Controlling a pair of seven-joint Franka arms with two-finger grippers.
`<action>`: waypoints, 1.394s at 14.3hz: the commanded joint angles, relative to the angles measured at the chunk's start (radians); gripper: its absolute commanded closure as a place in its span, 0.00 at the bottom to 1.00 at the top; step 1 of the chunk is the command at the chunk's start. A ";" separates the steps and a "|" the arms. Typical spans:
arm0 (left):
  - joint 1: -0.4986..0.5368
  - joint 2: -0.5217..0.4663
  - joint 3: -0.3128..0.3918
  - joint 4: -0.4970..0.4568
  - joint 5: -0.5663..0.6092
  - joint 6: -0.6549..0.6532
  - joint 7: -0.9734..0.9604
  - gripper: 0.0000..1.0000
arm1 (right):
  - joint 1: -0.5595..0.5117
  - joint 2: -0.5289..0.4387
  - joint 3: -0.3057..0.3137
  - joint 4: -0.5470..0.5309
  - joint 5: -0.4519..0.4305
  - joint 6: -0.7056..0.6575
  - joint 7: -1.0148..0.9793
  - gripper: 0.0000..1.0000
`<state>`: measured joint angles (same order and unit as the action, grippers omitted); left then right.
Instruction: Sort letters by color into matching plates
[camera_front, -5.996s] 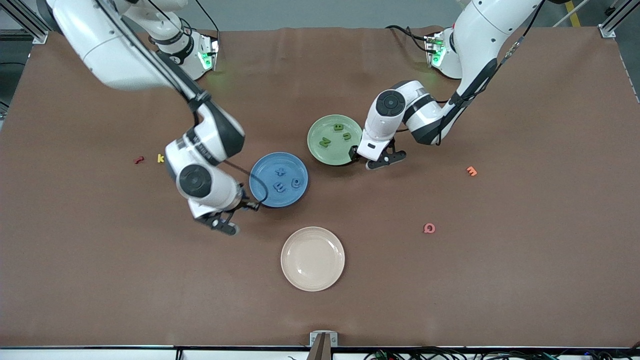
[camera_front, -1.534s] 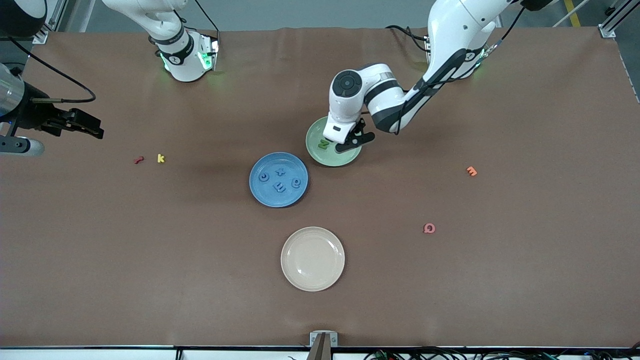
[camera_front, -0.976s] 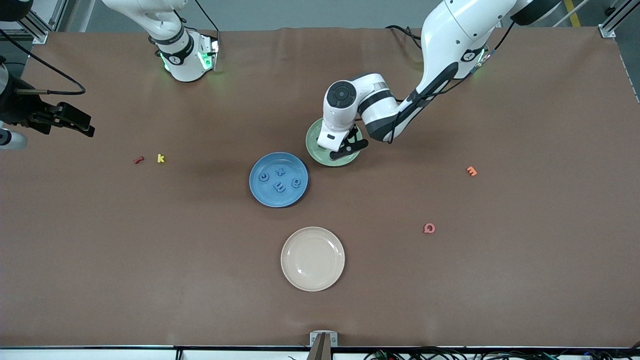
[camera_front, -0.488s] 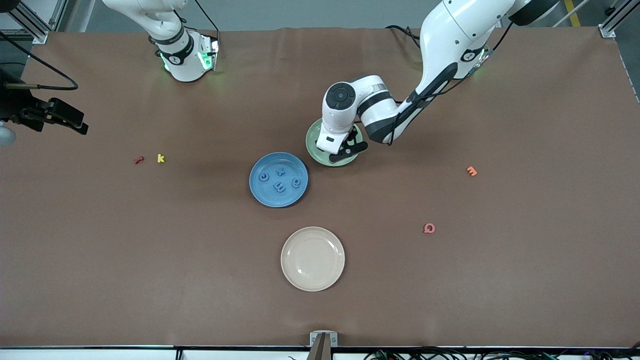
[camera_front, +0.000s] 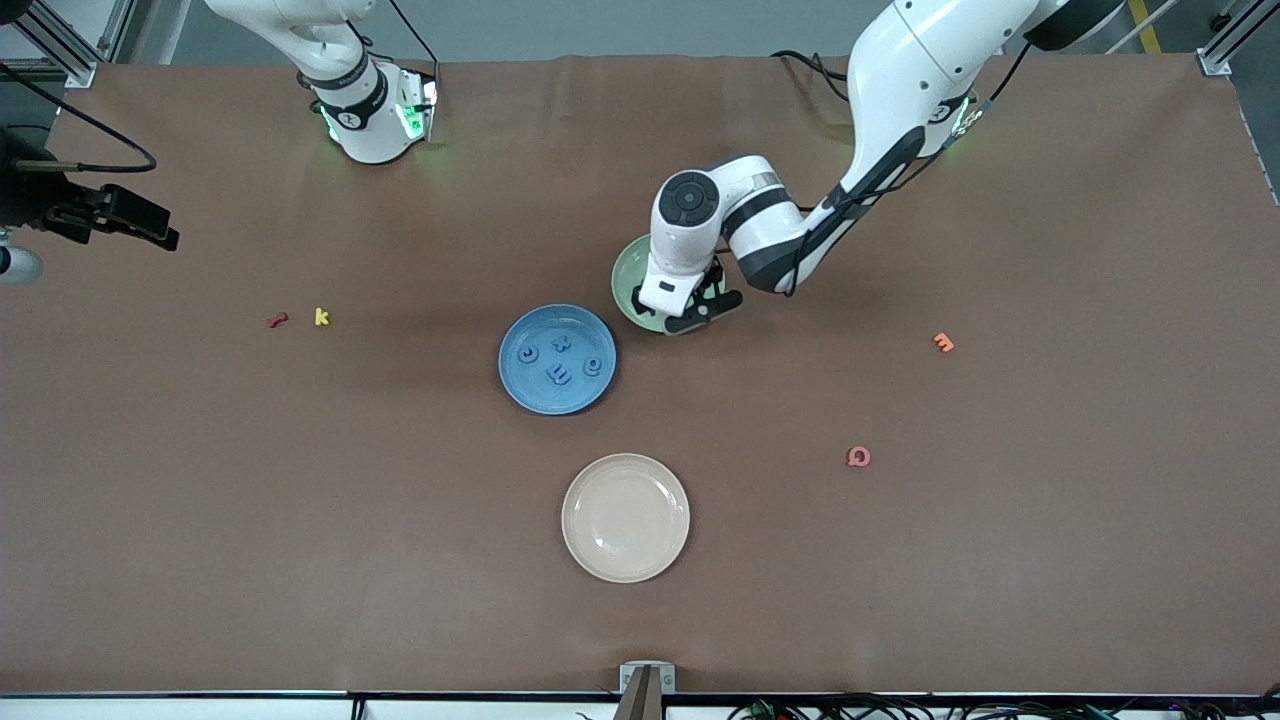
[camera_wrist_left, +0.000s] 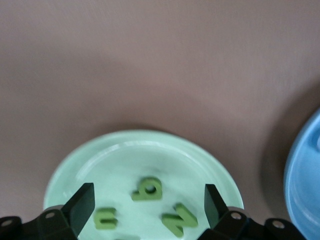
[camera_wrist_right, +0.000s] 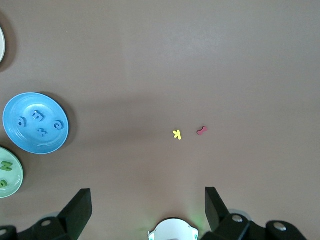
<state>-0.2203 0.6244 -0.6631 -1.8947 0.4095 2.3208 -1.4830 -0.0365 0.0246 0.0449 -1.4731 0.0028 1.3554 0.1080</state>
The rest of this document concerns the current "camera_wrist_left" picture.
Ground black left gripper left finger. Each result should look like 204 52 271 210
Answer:
0 182 97 240

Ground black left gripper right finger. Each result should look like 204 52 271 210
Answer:
197 183 310 240

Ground green letter u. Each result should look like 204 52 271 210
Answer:
93 206 118 230

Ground green letter N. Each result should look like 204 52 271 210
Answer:
161 202 199 237

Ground green letter q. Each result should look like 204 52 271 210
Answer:
131 176 165 203

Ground light green plate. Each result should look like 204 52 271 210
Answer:
42 128 245 240

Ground blue plate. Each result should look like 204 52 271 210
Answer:
283 107 320 240

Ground brown table cover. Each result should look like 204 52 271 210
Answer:
0 0 320 240

